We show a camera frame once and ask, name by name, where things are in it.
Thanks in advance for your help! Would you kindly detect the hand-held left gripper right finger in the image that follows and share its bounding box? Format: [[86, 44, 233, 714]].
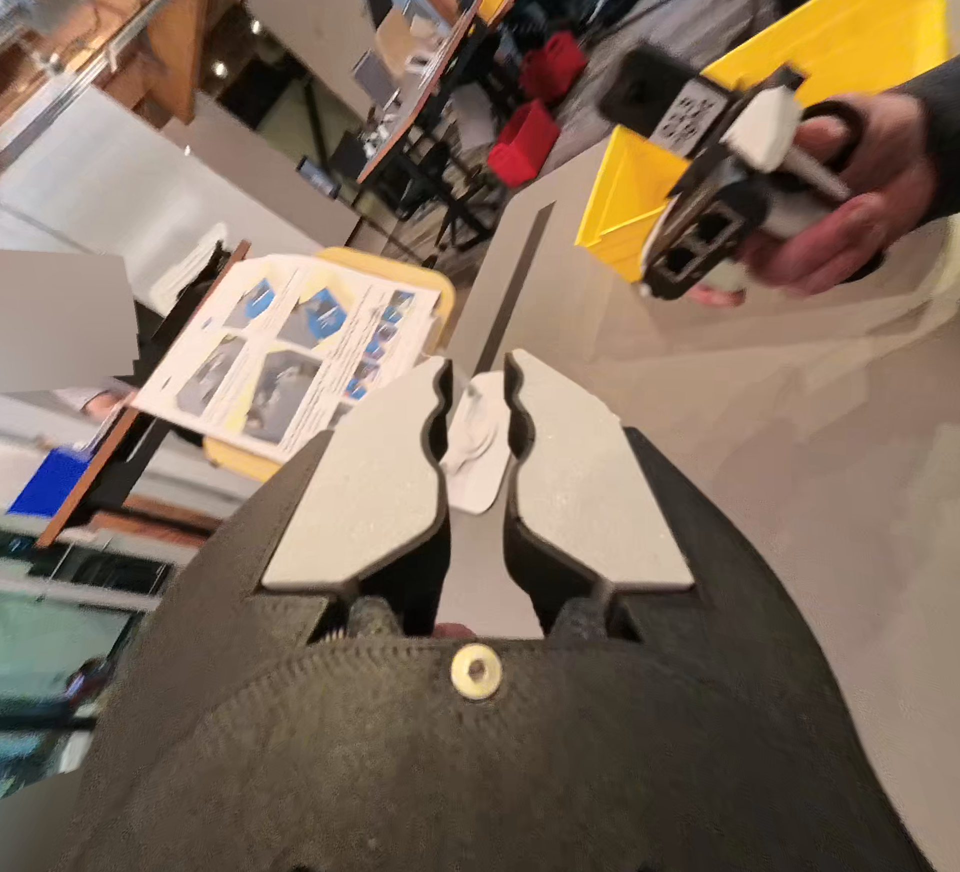
[[502, 350, 696, 638]]

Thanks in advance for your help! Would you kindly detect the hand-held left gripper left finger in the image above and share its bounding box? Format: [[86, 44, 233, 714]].
[[260, 356, 454, 638]]

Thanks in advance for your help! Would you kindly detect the black ethernet splitter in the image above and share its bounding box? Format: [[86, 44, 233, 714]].
[[643, 200, 768, 301]]

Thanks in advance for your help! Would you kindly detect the yellow plastic bin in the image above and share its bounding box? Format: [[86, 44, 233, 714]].
[[573, 0, 950, 284]]

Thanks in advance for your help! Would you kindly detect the person's right forearm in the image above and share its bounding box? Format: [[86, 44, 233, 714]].
[[892, 50, 960, 221]]

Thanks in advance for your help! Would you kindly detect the person's right hand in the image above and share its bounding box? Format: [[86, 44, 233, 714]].
[[686, 92, 939, 308]]

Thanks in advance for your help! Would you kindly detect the red plastic bin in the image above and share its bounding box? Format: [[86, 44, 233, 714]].
[[519, 30, 590, 104], [486, 99, 564, 188]]

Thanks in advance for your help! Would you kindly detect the printed instruction sheet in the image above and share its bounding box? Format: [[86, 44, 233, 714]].
[[131, 253, 444, 464]]

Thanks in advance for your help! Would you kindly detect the blue box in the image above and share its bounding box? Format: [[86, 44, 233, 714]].
[[6, 446, 95, 519]]

